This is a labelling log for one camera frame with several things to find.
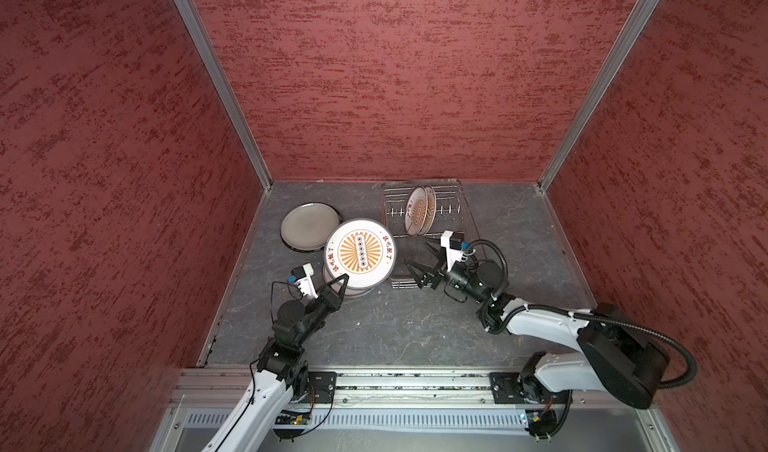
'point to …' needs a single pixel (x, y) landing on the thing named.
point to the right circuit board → (541, 422)
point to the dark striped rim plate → (302, 249)
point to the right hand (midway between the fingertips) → (409, 255)
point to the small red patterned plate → (362, 249)
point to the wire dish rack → (447, 210)
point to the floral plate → (349, 291)
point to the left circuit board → (293, 417)
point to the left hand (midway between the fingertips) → (350, 282)
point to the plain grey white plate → (308, 226)
